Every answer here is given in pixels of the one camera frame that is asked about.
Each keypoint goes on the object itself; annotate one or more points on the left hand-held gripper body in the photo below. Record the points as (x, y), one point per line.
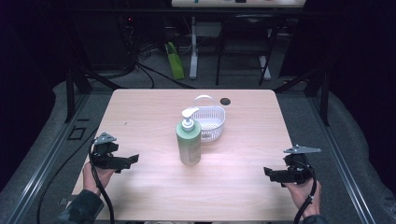
(104, 152)

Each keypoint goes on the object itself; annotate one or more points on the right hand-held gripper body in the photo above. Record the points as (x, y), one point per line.
(297, 168)

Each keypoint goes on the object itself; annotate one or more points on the person's left hand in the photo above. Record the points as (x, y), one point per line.
(103, 178)

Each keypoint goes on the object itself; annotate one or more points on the person's right hand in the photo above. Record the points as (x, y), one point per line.
(300, 196)

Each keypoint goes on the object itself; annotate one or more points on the green pump soap bottle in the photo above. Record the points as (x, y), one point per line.
(189, 143)

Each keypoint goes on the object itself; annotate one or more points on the black metal stand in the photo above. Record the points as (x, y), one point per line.
(323, 93)
(71, 93)

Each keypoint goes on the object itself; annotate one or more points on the black round table grommet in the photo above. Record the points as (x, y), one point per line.
(225, 101)

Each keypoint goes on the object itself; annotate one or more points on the green bag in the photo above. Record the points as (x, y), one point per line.
(175, 62)

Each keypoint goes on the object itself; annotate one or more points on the white desk with legs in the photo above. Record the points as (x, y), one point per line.
(194, 56)

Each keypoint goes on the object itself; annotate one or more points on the black chair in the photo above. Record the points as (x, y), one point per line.
(246, 40)

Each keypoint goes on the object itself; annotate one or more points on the aluminium floor rail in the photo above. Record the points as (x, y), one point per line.
(342, 168)
(40, 174)

